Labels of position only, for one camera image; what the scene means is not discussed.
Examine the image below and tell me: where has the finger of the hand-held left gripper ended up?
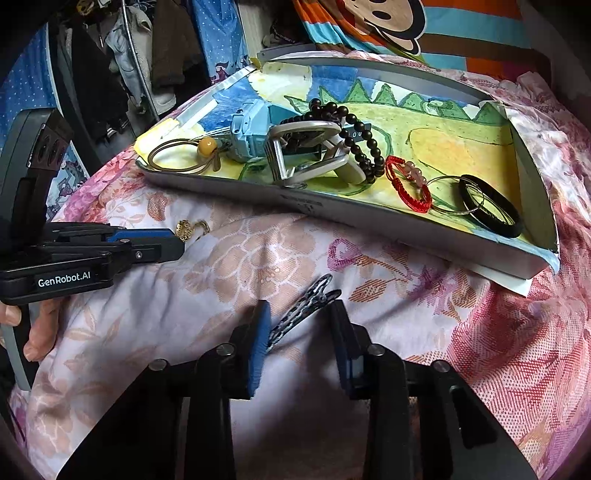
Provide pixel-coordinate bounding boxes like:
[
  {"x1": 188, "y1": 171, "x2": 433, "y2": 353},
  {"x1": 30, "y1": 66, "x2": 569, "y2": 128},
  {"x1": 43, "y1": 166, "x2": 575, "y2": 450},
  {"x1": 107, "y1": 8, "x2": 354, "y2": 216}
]
[
  {"x1": 110, "y1": 239, "x2": 186, "y2": 274},
  {"x1": 108, "y1": 228, "x2": 179, "y2": 244}
]

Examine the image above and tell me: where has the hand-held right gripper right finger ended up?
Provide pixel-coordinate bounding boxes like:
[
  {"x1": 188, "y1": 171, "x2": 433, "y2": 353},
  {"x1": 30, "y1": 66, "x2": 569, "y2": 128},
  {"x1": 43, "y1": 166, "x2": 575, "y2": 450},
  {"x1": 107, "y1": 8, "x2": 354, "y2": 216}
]
[{"x1": 327, "y1": 300, "x2": 539, "y2": 480}]

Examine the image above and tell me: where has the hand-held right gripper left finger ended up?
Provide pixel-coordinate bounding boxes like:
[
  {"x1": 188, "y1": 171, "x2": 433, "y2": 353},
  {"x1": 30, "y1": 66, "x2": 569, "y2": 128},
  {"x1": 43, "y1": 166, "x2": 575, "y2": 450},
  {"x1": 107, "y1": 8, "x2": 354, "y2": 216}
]
[{"x1": 55, "y1": 300, "x2": 273, "y2": 480}]

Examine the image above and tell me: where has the black and white hair clip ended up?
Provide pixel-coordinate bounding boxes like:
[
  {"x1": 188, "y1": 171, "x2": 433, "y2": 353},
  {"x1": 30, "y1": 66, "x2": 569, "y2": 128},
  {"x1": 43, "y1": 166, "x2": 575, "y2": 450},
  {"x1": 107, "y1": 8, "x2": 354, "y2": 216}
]
[{"x1": 267, "y1": 273, "x2": 343, "y2": 354}]

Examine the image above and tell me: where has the light blue smartwatch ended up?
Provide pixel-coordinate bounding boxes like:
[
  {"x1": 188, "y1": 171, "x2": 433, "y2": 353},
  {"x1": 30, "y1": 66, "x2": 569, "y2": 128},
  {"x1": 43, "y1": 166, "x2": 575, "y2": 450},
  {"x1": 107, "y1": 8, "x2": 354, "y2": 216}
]
[{"x1": 228, "y1": 98, "x2": 374, "y2": 163}]

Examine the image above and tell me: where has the red braided bracelet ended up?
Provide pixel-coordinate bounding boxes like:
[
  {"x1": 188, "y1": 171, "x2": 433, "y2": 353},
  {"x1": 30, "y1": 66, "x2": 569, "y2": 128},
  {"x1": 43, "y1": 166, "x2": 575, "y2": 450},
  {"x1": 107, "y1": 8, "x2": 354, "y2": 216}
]
[{"x1": 384, "y1": 155, "x2": 433, "y2": 215}]

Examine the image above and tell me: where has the thin silver ring bangle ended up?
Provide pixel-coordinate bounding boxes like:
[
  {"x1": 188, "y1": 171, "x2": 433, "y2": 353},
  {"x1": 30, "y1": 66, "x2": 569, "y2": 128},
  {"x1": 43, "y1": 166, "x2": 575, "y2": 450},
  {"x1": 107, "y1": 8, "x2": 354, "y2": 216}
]
[{"x1": 425, "y1": 175, "x2": 486, "y2": 216}]

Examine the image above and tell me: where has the dark bead bracelet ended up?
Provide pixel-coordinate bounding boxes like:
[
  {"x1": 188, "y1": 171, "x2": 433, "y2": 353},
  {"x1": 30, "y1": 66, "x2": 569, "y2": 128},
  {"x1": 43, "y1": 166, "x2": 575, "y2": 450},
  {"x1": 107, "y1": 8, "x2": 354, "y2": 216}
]
[{"x1": 279, "y1": 98, "x2": 387, "y2": 179}]

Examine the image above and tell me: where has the black hair tie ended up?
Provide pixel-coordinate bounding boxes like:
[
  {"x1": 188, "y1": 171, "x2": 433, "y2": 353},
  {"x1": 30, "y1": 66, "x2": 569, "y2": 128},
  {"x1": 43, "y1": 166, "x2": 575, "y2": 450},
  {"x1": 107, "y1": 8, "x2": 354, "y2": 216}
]
[{"x1": 458, "y1": 174, "x2": 525, "y2": 240}]

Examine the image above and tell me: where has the shallow box with crayon drawing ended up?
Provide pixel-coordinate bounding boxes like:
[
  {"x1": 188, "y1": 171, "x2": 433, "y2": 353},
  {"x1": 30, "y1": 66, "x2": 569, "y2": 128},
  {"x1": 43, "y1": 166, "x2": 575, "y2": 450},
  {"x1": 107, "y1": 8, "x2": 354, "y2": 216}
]
[{"x1": 135, "y1": 54, "x2": 563, "y2": 281}]

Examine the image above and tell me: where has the person's left hand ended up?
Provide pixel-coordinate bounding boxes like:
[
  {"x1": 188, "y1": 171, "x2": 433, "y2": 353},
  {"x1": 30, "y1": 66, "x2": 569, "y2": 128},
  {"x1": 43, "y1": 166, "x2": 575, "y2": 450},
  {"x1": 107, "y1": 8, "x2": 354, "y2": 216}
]
[{"x1": 0, "y1": 299, "x2": 66, "y2": 363}]

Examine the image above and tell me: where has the floral pink blanket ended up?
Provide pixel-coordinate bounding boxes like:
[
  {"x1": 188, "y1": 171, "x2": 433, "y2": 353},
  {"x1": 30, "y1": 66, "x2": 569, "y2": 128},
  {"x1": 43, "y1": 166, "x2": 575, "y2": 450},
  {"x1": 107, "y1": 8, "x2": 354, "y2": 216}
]
[{"x1": 8, "y1": 46, "x2": 591, "y2": 480}]

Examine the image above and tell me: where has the blue dotted curtain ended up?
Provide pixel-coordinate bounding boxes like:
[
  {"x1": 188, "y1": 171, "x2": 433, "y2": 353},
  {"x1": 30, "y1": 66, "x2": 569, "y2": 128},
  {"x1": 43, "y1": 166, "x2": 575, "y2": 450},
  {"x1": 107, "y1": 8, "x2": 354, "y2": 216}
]
[
  {"x1": 0, "y1": 22, "x2": 89, "y2": 219},
  {"x1": 191, "y1": 0, "x2": 250, "y2": 87}
]

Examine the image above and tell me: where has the silver metal watch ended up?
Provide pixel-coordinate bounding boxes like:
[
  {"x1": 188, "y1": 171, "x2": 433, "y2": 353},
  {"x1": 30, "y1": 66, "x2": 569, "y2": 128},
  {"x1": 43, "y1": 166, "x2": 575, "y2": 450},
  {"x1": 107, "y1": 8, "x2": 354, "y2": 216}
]
[{"x1": 265, "y1": 120, "x2": 366, "y2": 188}]

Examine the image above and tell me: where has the row of hanging clothes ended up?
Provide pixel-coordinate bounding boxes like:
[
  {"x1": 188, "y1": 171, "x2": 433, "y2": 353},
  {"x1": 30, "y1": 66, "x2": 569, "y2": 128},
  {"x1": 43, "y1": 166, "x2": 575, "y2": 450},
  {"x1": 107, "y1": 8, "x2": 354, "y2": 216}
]
[{"x1": 54, "y1": 0, "x2": 200, "y2": 140}]

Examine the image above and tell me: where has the white cabinet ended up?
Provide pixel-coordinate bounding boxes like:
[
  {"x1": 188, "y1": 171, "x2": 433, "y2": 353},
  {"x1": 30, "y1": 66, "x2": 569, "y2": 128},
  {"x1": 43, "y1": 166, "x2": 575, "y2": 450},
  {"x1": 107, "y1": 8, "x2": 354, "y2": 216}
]
[{"x1": 237, "y1": 0, "x2": 315, "y2": 62}]

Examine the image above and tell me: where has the striped monkey printed blanket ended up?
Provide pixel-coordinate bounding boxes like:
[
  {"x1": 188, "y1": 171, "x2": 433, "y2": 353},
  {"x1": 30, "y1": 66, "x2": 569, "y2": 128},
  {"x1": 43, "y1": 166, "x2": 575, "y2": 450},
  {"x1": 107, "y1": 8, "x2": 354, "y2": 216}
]
[{"x1": 292, "y1": 0, "x2": 546, "y2": 71}]

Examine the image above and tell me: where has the hair tie with yellow bead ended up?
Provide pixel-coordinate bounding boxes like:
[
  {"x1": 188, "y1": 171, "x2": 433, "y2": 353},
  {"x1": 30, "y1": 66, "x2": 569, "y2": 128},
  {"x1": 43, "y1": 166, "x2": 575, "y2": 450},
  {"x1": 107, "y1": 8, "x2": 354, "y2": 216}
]
[{"x1": 147, "y1": 135, "x2": 232, "y2": 176}]

